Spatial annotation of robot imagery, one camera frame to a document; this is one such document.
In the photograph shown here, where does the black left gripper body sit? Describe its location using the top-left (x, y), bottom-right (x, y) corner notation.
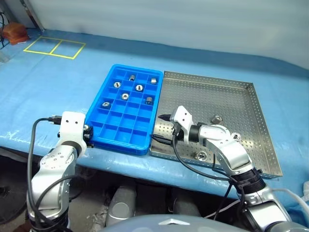
top-left (82, 124), bottom-right (95, 148)

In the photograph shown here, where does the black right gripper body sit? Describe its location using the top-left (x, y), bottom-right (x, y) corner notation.
top-left (171, 123), bottom-right (184, 143)

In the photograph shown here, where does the blue plastic compartment tray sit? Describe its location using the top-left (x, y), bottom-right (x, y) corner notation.
top-left (85, 64), bottom-right (164, 156)

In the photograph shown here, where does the perforated steel tray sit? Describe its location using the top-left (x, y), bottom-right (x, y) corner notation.
top-left (149, 71), bottom-right (283, 180)

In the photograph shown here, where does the blue plastic table cover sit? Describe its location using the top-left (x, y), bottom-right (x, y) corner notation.
top-left (0, 29), bottom-right (309, 202)

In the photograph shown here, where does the dark rounded shape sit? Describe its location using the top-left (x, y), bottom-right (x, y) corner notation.
top-left (172, 190), bottom-right (202, 218)

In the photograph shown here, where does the grey rounded cylinder shape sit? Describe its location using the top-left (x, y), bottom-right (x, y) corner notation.
top-left (105, 186), bottom-right (137, 228)

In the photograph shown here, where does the grey robot torso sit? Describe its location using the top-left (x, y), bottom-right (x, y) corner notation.
top-left (101, 214), bottom-right (256, 232)

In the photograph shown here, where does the orange block on white base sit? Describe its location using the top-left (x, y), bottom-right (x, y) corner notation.
top-left (2, 22), bottom-right (30, 45)

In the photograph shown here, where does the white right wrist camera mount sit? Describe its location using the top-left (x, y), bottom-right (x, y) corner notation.
top-left (169, 105), bottom-right (194, 144)

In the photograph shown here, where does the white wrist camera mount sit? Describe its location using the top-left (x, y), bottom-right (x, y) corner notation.
top-left (58, 111), bottom-right (87, 156)
top-left (169, 105), bottom-right (194, 144)

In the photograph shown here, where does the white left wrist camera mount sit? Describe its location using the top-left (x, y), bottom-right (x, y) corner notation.
top-left (58, 111), bottom-right (87, 156)

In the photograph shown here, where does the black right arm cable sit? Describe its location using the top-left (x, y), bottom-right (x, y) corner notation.
top-left (172, 135), bottom-right (244, 220)

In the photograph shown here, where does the white cable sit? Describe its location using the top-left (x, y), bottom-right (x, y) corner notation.
top-left (272, 188), bottom-right (309, 218)

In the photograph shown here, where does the black cable bundle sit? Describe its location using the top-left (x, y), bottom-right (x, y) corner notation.
top-left (0, 11), bottom-right (10, 49)

